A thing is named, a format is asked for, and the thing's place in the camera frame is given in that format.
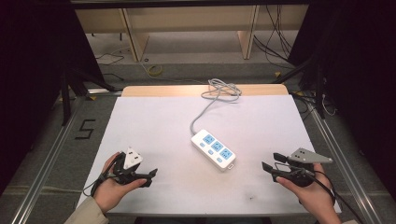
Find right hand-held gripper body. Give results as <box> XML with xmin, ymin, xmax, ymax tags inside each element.
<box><xmin>272</xmin><ymin>147</ymin><xmax>333</xmax><ymax>189</ymax></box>

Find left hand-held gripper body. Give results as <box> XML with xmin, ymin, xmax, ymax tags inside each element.
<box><xmin>111</xmin><ymin>147</ymin><xmax>150</xmax><ymax>185</ymax></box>

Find person's left hand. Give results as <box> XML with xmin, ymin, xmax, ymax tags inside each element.
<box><xmin>92</xmin><ymin>151</ymin><xmax>148</xmax><ymax>215</ymax></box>

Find person's right hand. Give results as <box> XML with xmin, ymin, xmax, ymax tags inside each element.
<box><xmin>276</xmin><ymin>163</ymin><xmax>337</xmax><ymax>216</ymax></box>

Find white table cover sheet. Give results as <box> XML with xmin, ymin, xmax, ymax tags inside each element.
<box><xmin>76</xmin><ymin>94</ymin><xmax>342</xmax><ymax>217</ymax></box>

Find black tape floor mark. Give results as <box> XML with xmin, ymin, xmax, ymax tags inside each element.
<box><xmin>74</xmin><ymin>119</ymin><xmax>97</xmax><ymax>141</ymax></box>

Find white power strip blue sockets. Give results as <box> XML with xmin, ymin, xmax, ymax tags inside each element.
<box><xmin>191</xmin><ymin>129</ymin><xmax>237</xmax><ymax>173</ymax></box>

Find black metal stand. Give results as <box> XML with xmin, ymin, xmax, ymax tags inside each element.
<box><xmin>273</xmin><ymin>54</ymin><xmax>329</xmax><ymax>119</ymax></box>
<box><xmin>60</xmin><ymin>65</ymin><xmax>117</xmax><ymax>126</ymax></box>

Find wooden table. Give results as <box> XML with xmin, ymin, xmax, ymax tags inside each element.
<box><xmin>120</xmin><ymin>83</ymin><xmax>290</xmax><ymax>98</ymax></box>

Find yellow tape roll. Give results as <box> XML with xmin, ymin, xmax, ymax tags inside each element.
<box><xmin>147</xmin><ymin>63</ymin><xmax>163</xmax><ymax>77</ymax></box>

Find black curtain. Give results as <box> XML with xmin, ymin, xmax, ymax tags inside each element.
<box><xmin>288</xmin><ymin>0</ymin><xmax>396</xmax><ymax>200</ymax></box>
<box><xmin>0</xmin><ymin>0</ymin><xmax>106</xmax><ymax>195</ymax></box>

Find light wooden bench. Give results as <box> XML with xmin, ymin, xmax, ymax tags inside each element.
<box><xmin>74</xmin><ymin>4</ymin><xmax>310</xmax><ymax>63</ymax></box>

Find aluminium floor rail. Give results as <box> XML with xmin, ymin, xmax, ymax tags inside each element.
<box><xmin>9</xmin><ymin>95</ymin><xmax>86</xmax><ymax>224</ymax></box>
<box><xmin>306</xmin><ymin>98</ymin><xmax>385</xmax><ymax>224</ymax></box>

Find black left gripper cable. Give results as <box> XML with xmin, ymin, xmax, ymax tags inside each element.
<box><xmin>81</xmin><ymin>172</ymin><xmax>117</xmax><ymax>198</ymax></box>

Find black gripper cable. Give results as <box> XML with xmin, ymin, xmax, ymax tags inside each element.
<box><xmin>81</xmin><ymin>172</ymin><xmax>117</xmax><ymax>198</ymax></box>
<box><xmin>306</xmin><ymin>169</ymin><xmax>366</xmax><ymax>224</ymax></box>

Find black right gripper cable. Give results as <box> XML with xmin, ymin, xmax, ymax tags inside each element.
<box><xmin>306</xmin><ymin>169</ymin><xmax>366</xmax><ymax>224</ymax></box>

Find thin white cable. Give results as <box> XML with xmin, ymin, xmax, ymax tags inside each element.
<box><xmin>320</xmin><ymin>92</ymin><xmax>338</xmax><ymax>117</ymax></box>

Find grey power strip cable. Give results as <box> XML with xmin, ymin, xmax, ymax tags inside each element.
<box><xmin>190</xmin><ymin>77</ymin><xmax>243</xmax><ymax>136</ymax></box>

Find thin black floor cable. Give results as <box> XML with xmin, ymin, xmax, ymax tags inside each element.
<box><xmin>93</xmin><ymin>51</ymin><xmax>126</xmax><ymax>82</ymax></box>

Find bundle of black floor cables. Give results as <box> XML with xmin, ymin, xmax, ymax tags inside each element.
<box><xmin>252</xmin><ymin>5</ymin><xmax>301</xmax><ymax>70</ymax></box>

